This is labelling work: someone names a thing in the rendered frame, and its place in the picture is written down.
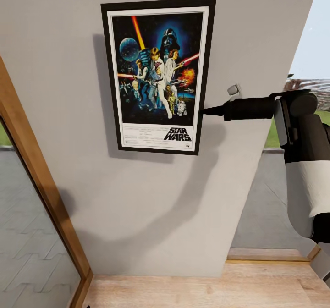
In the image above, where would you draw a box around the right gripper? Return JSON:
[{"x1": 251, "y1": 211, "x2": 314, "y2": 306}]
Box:
[{"x1": 200, "y1": 98, "x2": 258, "y2": 121}]

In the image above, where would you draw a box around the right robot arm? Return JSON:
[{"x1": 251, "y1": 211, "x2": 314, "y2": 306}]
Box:
[{"x1": 200, "y1": 83, "x2": 330, "y2": 257}]

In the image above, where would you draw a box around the poster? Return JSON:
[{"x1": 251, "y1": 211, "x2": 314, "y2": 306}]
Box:
[{"x1": 100, "y1": 0, "x2": 216, "y2": 156}]

